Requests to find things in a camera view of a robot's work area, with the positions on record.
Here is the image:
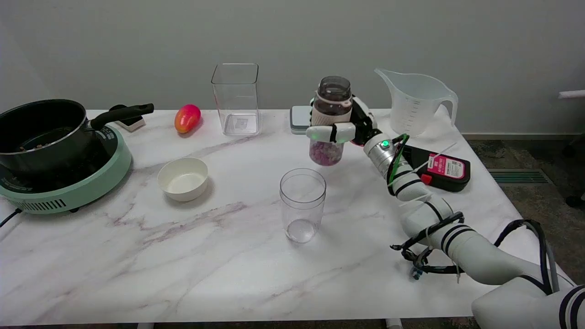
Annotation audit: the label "translucent plastic measuring jug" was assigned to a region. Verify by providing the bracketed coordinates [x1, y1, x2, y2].
[374, 69, 459, 137]

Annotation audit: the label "black saucepan with handle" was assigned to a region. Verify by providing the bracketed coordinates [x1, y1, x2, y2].
[0, 99, 154, 176]

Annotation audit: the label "floor vent grille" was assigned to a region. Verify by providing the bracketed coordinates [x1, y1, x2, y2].
[487, 168, 551, 185]

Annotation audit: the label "long white zip tie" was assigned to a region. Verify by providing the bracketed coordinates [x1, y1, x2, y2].
[414, 143, 457, 172]

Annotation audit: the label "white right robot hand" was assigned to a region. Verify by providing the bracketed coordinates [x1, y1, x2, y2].
[305, 94, 380, 147]

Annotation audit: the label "black device with red label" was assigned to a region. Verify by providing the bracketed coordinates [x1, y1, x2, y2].
[401, 144, 471, 192]

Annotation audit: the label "green induction cooker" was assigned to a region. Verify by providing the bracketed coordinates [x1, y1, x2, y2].
[0, 124, 133, 214]

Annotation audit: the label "pink and white pellets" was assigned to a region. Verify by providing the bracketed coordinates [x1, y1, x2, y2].
[310, 141, 344, 166]

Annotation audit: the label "clear round measuring cup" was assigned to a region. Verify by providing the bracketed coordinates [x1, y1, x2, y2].
[280, 168, 327, 244]

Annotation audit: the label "white round bowl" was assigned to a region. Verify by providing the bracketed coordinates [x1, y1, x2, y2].
[157, 157, 209, 202]

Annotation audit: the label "black cooker power cord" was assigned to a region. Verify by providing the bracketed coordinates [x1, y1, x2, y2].
[0, 208, 22, 228]

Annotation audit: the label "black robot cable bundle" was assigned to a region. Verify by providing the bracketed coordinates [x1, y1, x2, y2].
[390, 212, 560, 295]

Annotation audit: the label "white square kitchen scale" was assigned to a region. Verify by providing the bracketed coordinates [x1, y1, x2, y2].
[290, 106, 314, 135]

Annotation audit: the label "green robot cable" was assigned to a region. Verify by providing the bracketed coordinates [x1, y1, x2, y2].
[388, 134, 410, 183]

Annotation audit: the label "clear square storage container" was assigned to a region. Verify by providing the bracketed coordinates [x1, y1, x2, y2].
[211, 63, 262, 137]

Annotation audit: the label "red orange mango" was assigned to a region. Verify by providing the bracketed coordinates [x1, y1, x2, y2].
[174, 104, 202, 134]

